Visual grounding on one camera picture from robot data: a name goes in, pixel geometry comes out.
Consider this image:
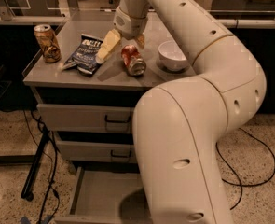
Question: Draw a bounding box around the white bowl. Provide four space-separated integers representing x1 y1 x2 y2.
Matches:
158 40 189 72

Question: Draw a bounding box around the black floor cable right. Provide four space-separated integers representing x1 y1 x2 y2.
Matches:
215 127 275 211

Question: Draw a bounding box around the white horizontal rail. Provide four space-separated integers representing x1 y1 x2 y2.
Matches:
0 16 275 29

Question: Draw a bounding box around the black table leg stand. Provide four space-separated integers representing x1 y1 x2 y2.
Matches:
21 127 48 202

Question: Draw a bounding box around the black cables left floor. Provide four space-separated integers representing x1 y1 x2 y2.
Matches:
22 109 61 224

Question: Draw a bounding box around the bottom grey open drawer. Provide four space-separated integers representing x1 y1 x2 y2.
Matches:
55 167 153 224

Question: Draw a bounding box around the middle grey drawer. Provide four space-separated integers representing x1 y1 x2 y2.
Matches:
54 132 137 163

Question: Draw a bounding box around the blue chip bag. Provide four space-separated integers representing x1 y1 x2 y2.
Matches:
62 34 103 76

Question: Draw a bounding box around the red coke can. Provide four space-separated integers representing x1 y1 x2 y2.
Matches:
121 45 146 77

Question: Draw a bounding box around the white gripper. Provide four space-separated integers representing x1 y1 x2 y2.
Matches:
96 7 148 64

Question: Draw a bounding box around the top grey drawer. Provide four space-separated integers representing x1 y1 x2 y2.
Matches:
37 104 133 133

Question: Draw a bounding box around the grey drawer cabinet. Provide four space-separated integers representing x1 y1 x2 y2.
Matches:
21 10 197 175

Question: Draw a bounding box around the gold soda can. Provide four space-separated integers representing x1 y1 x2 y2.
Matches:
34 24 61 63

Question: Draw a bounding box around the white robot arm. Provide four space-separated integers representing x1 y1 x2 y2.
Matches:
96 0 267 224

